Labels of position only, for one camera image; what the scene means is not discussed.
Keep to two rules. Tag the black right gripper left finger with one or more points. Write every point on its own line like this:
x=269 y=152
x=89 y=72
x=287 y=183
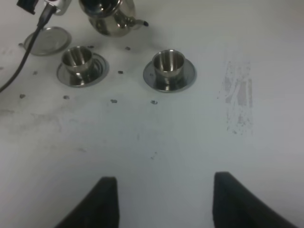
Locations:
x=99 y=209

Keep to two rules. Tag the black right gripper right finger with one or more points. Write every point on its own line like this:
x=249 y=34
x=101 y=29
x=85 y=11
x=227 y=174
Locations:
x=234 y=206

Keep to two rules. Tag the stainless steel teapot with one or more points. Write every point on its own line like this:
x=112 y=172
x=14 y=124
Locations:
x=112 y=18

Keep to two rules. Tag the steel saucer right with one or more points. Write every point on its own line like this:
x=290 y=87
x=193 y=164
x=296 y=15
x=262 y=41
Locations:
x=179 y=83

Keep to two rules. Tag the steel saucer left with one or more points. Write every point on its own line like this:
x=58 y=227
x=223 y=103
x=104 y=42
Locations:
x=97 y=73

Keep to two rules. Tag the steel teacup left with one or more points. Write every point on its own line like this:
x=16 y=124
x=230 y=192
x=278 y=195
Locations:
x=77 y=59

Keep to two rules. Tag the steel teacup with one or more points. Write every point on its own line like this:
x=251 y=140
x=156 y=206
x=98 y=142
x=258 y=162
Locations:
x=168 y=63
x=77 y=59

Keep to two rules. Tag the steel teacup right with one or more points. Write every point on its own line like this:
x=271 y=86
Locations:
x=168 y=63

